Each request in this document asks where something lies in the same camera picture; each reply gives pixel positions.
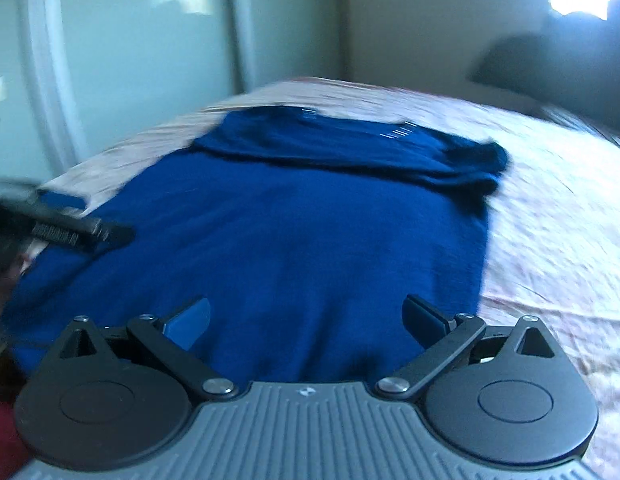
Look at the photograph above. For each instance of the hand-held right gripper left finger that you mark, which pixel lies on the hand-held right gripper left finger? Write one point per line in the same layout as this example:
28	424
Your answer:
190	321

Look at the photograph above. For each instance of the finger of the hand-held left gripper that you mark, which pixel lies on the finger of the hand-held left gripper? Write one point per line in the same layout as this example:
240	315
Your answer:
85	232

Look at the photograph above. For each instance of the green sliding door wardrobe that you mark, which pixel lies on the green sliding door wardrobe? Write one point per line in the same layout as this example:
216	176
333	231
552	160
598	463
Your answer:
130	60

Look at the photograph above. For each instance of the blue beaded sweater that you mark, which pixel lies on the blue beaded sweater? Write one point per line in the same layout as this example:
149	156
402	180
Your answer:
290	220

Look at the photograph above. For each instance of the person's red clothing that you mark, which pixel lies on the person's red clothing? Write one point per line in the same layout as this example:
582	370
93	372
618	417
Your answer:
5	445

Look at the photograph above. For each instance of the grey scalloped headboard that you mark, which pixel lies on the grey scalloped headboard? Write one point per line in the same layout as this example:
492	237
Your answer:
564	60

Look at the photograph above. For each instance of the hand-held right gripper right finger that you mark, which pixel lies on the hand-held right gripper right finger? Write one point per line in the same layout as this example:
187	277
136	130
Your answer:
420	319

